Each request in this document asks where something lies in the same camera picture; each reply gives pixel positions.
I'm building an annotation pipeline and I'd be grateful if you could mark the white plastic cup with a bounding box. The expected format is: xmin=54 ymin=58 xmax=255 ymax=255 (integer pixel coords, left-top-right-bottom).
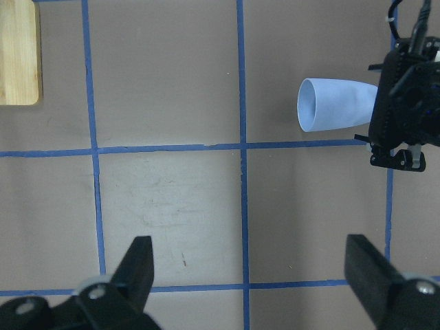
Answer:
xmin=297 ymin=78 xmax=377 ymax=132

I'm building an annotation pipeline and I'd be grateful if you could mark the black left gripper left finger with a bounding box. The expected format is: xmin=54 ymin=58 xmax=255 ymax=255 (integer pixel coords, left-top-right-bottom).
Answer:
xmin=1 ymin=236 xmax=160 ymax=329

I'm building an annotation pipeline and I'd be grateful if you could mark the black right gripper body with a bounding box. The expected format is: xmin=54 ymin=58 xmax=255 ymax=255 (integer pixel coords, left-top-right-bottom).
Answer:
xmin=354 ymin=36 xmax=439 ymax=171

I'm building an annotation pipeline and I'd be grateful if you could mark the wooden mug tree stand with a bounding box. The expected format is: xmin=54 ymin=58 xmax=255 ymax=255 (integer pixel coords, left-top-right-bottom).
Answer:
xmin=1 ymin=1 xmax=43 ymax=106

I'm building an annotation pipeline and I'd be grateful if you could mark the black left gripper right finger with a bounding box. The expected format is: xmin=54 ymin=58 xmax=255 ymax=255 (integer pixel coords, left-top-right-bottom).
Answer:
xmin=344 ymin=234 xmax=439 ymax=329

